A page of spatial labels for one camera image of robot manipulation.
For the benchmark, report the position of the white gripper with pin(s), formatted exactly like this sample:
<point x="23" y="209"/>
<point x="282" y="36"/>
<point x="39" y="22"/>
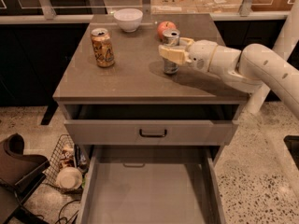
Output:
<point x="201" y="56"/>

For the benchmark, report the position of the silver redbull can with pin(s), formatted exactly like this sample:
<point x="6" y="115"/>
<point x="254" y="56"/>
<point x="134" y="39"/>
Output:
<point x="170" y="38"/>

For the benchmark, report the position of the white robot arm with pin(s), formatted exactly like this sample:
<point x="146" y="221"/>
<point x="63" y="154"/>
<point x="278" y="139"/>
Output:
<point x="245" y="70"/>

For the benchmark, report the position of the brown soda can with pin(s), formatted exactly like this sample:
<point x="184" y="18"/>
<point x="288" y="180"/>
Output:
<point x="102" y="47"/>

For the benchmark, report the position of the grey drawer cabinet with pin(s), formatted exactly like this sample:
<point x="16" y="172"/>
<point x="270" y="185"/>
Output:
<point x="137" y="76"/>

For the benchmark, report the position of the grey top drawer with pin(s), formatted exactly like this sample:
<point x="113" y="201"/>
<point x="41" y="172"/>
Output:
<point x="153" y="125"/>

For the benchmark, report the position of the grey drawer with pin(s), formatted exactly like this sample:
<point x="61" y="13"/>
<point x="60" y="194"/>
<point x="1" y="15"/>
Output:
<point x="151" y="185"/>
<point x="153" y="125"/>

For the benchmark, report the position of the grey middle drawer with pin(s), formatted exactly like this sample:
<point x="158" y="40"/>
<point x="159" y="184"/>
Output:
<point x="151" y="185"/>

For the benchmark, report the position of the red apple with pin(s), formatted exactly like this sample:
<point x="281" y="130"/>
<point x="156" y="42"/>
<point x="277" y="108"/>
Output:
<point x="164" y="25"/>

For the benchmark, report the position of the white ceramic bowl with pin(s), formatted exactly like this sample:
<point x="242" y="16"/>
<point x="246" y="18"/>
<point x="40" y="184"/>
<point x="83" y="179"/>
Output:
<point x="128" y="19"/>

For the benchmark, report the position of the black object at right edge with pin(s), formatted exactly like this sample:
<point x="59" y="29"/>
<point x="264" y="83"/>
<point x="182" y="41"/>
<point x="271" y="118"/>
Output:
<point x="292" y="144"/>

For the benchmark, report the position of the brown snack bag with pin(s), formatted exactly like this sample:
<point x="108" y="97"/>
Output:
<point x="67" y="157"/>

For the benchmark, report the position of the white bowl in basket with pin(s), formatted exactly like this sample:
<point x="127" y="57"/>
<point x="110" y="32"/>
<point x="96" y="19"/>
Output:
<point x="69" y="178"/>

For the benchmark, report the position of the black chair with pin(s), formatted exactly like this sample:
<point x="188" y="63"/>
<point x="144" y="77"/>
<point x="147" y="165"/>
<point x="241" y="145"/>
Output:
<point x="20" y="175"/>

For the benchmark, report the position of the white diagonal post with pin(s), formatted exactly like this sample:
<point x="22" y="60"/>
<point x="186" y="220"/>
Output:
<point x="284" y="45"/>

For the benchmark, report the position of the black wire basket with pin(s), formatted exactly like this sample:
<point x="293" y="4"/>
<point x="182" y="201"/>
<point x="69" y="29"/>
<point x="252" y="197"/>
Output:
<point x="54" y="169"/>

